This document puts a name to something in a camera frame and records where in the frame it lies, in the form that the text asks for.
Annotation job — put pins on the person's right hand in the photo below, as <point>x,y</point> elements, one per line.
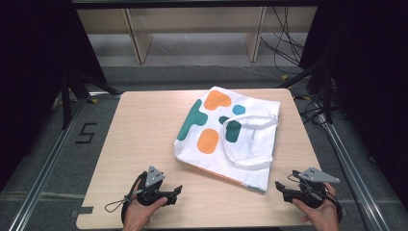
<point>317,215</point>

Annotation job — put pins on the light wooden desk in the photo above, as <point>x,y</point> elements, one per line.
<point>141,35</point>

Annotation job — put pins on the black tape strip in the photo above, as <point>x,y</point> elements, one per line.
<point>84,210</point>

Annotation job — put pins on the black tripod stand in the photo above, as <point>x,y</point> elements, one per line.
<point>325,93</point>
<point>69,96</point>

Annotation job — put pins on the white tote bag coloured patches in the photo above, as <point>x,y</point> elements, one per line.
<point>250,150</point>

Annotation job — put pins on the person's left hand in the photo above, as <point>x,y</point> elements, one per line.
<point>141,215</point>

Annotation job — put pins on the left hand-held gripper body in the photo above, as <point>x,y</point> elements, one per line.
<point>150,192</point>

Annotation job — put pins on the aluminium floor rail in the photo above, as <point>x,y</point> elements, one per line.
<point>48,166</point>
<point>349,173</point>

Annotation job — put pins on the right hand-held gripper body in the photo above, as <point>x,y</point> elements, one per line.
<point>312,187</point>

